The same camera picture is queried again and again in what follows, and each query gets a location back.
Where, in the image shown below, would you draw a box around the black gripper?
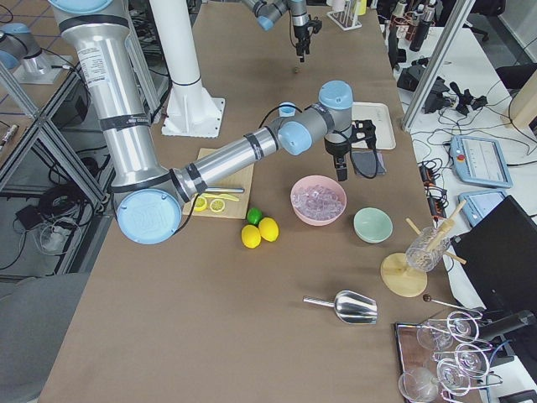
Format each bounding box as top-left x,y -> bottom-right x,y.
324,120 -> 377,181
291,14 -> 322,62

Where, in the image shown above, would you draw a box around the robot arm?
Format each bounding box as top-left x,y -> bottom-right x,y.
52,1 -> 359,244
242,0 -> 322,62

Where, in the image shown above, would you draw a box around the clear ice cubes pile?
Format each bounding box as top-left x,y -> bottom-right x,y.
291,185 -> 344,221

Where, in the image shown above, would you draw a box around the light blue cup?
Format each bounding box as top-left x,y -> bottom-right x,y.
278,102 -> 296,118

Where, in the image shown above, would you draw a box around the steel ice scoop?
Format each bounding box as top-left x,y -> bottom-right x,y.
303,290 -> 378,324

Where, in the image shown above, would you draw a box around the dark grey cloth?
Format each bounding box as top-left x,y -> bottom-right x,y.
352,150 -> 386,176

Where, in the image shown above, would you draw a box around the pink bowl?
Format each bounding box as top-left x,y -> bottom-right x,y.
290,175 -> 347,226

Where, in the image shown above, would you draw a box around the beige rabbit tray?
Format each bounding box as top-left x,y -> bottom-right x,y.
352,102 -> 396,150

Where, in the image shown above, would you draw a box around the green bowl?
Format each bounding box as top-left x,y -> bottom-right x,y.
353,207 -> 394,243

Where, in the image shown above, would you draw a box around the yellow lemon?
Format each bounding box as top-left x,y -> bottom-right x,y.
258,217 -> 279,242
241,224 -> 262,249

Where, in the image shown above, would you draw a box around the wooden cutting board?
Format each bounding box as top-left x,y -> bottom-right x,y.
186,148 -> 253,219

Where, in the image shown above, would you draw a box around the green lime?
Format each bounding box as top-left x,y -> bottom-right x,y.
246,207 -> 263,226

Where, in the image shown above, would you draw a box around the clear glass on stand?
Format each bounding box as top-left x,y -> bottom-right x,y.
405,227 -> 450,273

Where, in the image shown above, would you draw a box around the lemon slice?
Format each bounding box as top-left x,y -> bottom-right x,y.
209,198 -> 226,213
193,195 -> 208,212

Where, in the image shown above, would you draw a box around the wooden glass stand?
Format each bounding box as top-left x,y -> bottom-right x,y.
380,201 -> 467,297

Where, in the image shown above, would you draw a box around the knife on board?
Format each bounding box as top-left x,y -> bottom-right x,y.
205,186 -> 245,194

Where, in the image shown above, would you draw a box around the blue teach pendant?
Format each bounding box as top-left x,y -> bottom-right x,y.
450,135 -> 513,189
458,189 -> 508,227

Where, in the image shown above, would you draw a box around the wine glasses tray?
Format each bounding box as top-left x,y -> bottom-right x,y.
394,311 -> 503,402

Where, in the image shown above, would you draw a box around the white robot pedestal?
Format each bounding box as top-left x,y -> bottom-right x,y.
150,0 -> 225,139

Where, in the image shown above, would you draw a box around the aluminium frame post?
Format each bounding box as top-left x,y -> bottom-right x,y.
401,0 -> 475,133

